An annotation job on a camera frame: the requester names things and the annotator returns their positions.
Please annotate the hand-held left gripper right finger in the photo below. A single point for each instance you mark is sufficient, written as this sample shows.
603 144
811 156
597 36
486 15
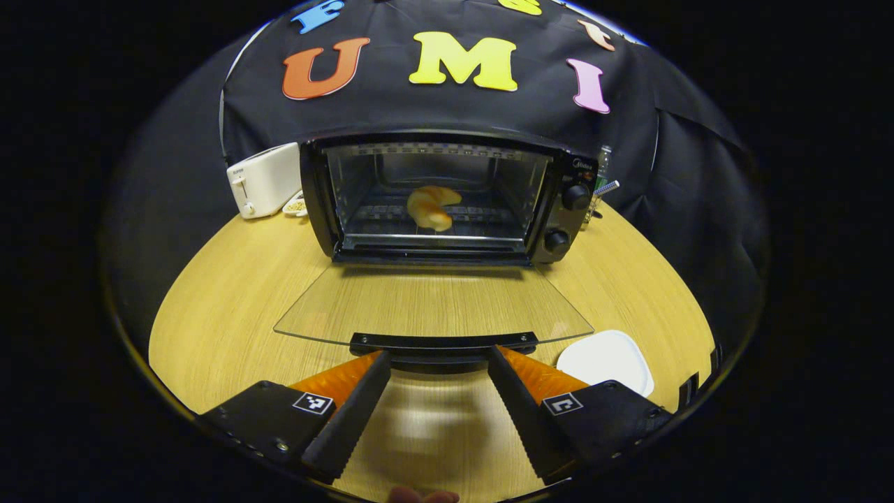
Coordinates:
524 419

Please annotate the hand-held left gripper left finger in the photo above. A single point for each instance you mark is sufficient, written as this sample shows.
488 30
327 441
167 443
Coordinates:
349 429

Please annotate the black electric oven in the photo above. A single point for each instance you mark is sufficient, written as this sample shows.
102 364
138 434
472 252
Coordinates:
559 223

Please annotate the golden croissant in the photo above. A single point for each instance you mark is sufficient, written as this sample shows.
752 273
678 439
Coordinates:
429 206

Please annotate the white plate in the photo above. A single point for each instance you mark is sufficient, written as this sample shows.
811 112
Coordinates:
607 360

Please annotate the small white yellow dish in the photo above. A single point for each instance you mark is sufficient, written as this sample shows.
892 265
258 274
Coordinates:
295 205

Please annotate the white toaster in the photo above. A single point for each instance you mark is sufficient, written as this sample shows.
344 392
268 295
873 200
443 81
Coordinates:
269 181

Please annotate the clear plastic water bottle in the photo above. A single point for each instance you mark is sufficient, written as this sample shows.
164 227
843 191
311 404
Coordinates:
603 161

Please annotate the black table edge bracket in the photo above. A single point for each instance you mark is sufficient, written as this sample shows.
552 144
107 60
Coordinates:
688 392
716 357

